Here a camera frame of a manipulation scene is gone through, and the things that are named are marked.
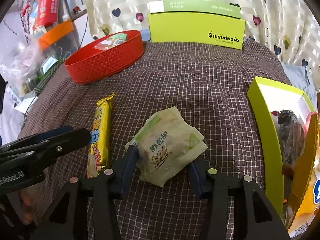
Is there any yellow blue biscuit bag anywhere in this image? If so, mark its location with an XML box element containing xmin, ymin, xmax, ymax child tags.
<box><xmin>285</xmin><ymin>112</ymin><xmax>319</xmax><ymax>238</ymax></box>

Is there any yellow rice bar wrapper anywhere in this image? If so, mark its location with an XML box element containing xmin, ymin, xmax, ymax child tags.
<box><xmin>86</xmin><ymin>93</ymin><xmax>115</xmax><ymax>178</ymax></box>

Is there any cream green snack packet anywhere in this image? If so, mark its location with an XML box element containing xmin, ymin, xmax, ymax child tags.
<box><xmin>125</xmin><ymin>106</ymin><xmax>208</xmax><ymax>187</ymax></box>

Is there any person's left hand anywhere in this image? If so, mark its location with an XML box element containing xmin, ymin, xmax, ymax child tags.
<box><xmin>17</xmin><ymin>189</ymin><xmax>34</xmax><ymax>225</ymax></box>

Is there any dark printed snack packet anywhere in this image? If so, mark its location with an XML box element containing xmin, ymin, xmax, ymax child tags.
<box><xmin>271</xmin><ymin>110</ymin><xmax>305</xmax><ymax>168</ymax></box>

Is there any green open snack box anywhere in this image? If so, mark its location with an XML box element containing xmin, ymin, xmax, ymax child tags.
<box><xmin>247</xmin><ymin>76</ymin><xmax>317</xmax><ymax>227</ymax></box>

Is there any orange storage bin lid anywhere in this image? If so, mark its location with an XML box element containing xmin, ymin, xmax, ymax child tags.
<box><xmin>38</xmin><ymin>20</ymin><xmax>74</xmax><ymax>51</ymax></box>

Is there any checkered dark bed cloth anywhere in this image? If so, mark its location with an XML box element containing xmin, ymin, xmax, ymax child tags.
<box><xmin>19</xmin><ymin>40</ymin><xmax>289</xmax><ymax>239</ymax></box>

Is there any red woven plastic basket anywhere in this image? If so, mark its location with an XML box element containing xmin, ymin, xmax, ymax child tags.
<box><xmin>65</xmin><ymin>30</ymin><xmax>144</xmax><ymax>84</ymax></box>

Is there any peanut snack bag in basket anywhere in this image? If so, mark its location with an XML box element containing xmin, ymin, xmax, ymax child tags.
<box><xmin>94</xmin><ymin>33</ymin><xmax>127</xmax><ymax>51</ymax></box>

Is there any blue grey garment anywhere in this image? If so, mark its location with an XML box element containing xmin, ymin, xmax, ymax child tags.
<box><xmin>281</xmin><ymin>62</ymin><xmax>318</xmax><ymax>111</ymax></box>

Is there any red gift box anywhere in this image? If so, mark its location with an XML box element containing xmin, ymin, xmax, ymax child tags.
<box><xmin>20</xmin><ymin>0</ymin><xmax>59</xmax><ymax>34</ymax></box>

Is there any heart pattern curtain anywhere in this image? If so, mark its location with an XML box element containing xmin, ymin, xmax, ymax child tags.
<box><xmin>84</xmin><ymin>0</ymin><xmax>319</xmax><ymax>87</ymax></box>

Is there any green box lid upright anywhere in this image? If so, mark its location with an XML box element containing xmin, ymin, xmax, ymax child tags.
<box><xmin>148</xmin><ymin>0</ymin><xmax>246</xmax><ymax>49</ymax></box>

